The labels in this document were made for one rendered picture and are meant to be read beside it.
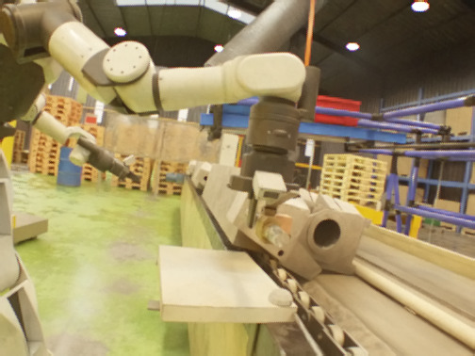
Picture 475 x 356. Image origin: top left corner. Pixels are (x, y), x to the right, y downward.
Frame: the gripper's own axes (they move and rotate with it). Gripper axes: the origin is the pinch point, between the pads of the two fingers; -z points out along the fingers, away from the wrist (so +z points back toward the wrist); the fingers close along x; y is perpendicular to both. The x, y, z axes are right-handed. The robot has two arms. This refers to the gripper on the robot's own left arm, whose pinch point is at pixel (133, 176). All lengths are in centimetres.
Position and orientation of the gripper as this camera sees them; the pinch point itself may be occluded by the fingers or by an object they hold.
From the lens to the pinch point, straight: 129.0
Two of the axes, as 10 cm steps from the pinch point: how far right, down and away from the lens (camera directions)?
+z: -7.8, -4.7, -4.0
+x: 3.6, 1.9, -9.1
